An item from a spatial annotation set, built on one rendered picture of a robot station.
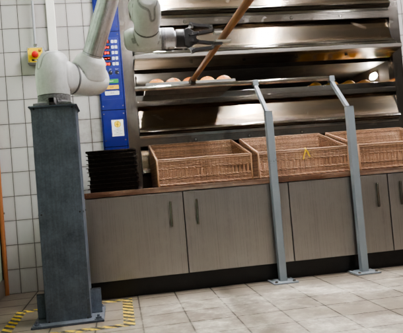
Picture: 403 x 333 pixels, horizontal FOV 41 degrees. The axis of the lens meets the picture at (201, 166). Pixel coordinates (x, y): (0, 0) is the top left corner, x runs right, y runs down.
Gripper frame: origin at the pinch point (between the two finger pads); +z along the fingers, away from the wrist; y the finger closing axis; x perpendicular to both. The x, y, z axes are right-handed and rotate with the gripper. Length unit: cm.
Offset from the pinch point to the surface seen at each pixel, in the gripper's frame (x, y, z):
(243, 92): -127, 3, 39
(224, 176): -78, 59, 12
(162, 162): -77, 48, -23
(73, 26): -128, -45, -69
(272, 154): -67, 49, 37
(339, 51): -117, -19, 104
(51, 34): -126, -40, -83
